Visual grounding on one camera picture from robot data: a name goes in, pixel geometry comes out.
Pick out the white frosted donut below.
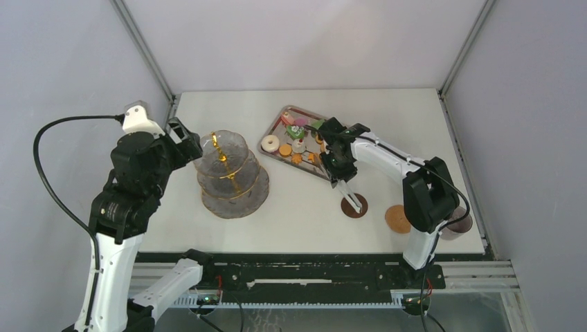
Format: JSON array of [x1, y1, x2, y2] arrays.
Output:
[[260, 135, 281, 154]]

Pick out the purple glass cup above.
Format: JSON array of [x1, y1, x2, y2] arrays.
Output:
[[440, 207, 473, 241]]

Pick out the white cupcake with cherry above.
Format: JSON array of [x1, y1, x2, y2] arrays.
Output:
[[291, 139, 307, 154]]

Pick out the green cake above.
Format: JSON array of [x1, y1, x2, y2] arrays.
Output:
[[286, 125, 306, 140]]

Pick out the light wooden round coaster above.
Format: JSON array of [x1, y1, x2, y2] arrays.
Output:
[[385, 205, 411, 234]]

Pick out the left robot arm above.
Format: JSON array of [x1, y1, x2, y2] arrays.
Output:
[[67, 118, 217, 331]]

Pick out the three-tier glass dessert stand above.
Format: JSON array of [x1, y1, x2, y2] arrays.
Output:
[[194, 130, 270, 219]]

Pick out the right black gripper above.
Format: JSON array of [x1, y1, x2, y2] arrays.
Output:
[[319, 149, 358, 187]]

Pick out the dark brown round coaster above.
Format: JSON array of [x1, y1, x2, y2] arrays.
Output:
[[341, 192, 369, 219]]

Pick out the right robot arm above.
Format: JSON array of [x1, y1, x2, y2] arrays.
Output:
[[314, 118, 467, 288]]

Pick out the metal serving tray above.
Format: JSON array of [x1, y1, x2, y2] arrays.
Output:
[[258, 105, 328, 180]]

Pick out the orange round biscuit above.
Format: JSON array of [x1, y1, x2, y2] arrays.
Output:
[[278, 144, 293, 158]]

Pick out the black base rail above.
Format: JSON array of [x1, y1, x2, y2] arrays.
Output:
[[172, 252, 446, 292]]

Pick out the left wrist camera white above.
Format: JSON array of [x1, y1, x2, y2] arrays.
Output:
[[122, 100, 165, 138]]

